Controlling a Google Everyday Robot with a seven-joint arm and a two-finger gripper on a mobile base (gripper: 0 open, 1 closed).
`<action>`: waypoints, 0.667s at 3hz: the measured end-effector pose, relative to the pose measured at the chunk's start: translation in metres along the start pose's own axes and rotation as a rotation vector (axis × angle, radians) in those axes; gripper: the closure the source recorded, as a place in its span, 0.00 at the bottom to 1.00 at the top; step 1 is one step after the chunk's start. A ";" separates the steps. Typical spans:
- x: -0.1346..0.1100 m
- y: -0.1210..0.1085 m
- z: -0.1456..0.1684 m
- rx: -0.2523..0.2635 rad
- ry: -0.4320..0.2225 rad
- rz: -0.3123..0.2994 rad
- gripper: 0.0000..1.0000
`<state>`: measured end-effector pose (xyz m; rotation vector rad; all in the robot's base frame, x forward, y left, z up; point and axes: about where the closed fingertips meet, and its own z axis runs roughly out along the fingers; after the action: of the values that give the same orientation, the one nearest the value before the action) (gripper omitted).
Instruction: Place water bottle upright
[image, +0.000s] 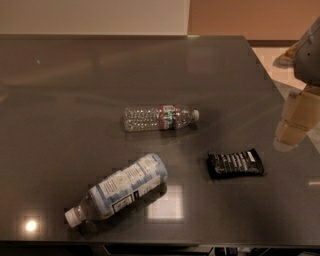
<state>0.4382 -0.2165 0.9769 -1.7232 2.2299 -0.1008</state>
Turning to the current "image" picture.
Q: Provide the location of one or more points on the clear water bottle red label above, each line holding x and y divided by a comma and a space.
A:
159, 117

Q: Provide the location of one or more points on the blue labelled water bottle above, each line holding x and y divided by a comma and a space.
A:
119, 190

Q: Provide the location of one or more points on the black snack bar wrapper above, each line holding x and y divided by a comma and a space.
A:
241, 164

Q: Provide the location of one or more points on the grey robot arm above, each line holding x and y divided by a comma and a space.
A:
306, 61

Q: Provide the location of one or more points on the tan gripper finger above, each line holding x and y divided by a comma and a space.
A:
301, 113

